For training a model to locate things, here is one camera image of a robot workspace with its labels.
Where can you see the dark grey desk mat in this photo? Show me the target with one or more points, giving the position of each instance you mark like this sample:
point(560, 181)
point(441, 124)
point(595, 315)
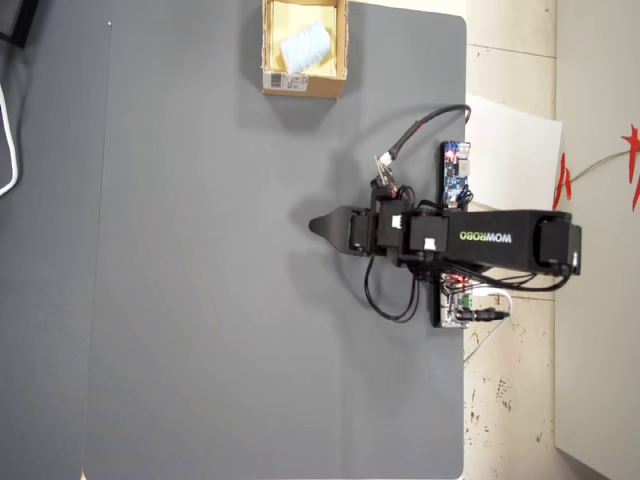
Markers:
point(50, 300)

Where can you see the red tape strip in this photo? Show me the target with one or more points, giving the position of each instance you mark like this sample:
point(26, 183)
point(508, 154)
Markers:
point(562, 182)
point(637, 185)
point(632, 142)

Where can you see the small black camera circuit board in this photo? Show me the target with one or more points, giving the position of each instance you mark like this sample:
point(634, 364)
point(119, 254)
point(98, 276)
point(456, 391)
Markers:
point(384, 172)

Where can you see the open cardboard box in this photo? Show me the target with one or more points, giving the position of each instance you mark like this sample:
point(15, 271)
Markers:
point(305, 89)

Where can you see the pale yellow paper sheet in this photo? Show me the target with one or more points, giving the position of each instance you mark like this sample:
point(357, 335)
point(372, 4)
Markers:
point(276, 25)

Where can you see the white towel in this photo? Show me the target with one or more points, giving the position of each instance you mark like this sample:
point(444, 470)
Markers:
point(305, 47)

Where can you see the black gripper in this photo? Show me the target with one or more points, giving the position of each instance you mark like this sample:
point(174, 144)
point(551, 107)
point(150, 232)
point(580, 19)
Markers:
point(385, 225)

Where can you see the white paper sheet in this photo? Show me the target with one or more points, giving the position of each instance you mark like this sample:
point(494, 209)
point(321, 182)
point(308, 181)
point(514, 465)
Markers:
point(510, 150)

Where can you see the barcode shipping label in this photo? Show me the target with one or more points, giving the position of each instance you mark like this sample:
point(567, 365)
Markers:
point(287, 82)

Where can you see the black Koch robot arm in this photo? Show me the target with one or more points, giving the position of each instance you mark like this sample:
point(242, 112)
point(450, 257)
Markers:
point(500, 240)

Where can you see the black angular object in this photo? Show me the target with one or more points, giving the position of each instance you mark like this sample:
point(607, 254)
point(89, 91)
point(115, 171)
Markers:
point(12, 20)

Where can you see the motor controller board red LED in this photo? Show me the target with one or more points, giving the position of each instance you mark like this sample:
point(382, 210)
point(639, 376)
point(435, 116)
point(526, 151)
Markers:
point(450, 305)

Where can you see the blue circuit board black tray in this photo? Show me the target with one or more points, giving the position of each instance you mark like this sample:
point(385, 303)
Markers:
point(452, 175)

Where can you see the grey table mat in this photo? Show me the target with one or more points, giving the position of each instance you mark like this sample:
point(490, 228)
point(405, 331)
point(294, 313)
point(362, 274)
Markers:
point(250, 300)

